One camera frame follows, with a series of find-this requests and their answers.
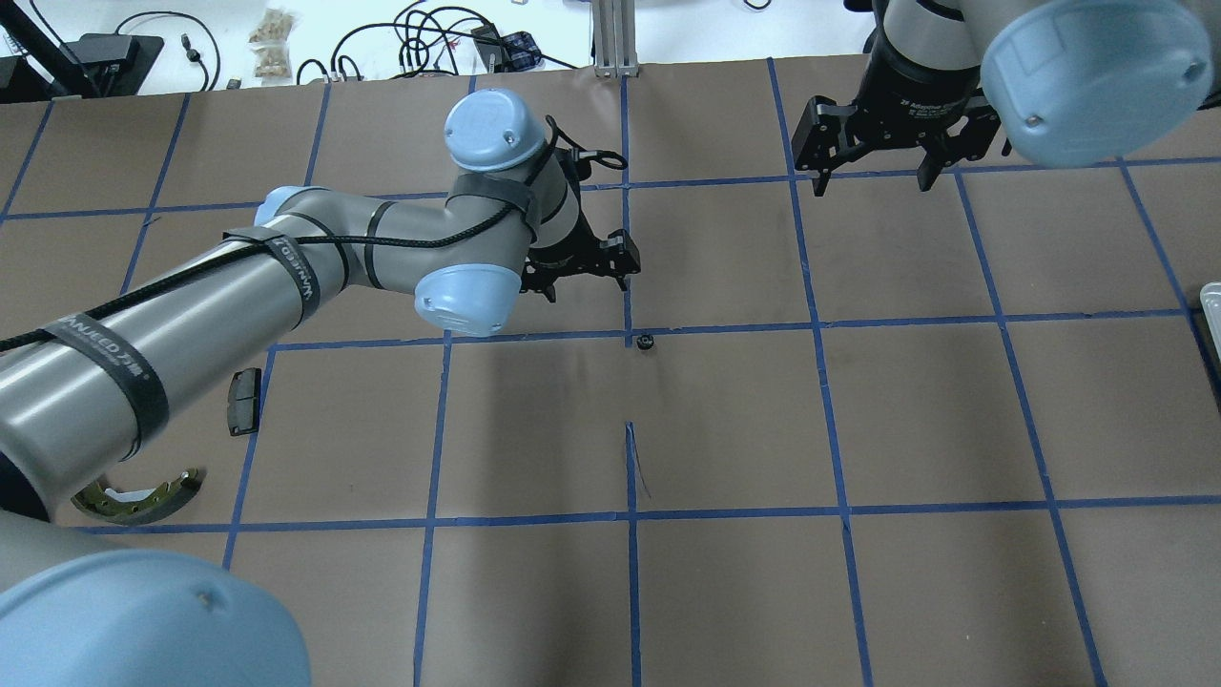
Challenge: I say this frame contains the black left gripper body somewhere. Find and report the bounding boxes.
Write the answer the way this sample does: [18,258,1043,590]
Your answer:
[527,212,606,279]

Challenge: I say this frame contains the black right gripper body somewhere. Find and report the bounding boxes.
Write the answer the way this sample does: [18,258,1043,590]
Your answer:
[849,38,980,157]

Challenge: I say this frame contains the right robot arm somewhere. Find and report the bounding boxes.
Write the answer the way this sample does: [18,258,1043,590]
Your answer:
[791,1,1219,196]

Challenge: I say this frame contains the silver metal tray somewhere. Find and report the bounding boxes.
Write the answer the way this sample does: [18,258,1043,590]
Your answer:
[1199,279,1221,358]

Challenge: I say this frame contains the dark grey brake pad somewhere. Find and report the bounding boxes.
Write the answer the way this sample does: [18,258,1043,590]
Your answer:
[226,369,263,436]

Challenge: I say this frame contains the bags of small parts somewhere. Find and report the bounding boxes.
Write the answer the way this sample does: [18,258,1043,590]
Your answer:
[247,9,295,81]

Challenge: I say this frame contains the olive brake shoe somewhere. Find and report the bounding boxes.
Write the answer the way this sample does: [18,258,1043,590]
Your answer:
[70,467,208,528]

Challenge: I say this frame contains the black device on bench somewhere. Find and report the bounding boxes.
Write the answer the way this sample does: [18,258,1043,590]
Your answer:
[1,1,165,104]

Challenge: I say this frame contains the black braided camera cable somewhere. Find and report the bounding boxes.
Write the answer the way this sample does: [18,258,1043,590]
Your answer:
[0,113,631,354]

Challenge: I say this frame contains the aluminium frame post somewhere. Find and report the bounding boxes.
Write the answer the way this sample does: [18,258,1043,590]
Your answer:
[589,0,640,78]

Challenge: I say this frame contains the black tangled cables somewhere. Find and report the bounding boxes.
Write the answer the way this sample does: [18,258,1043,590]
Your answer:
[298,0,578,85]

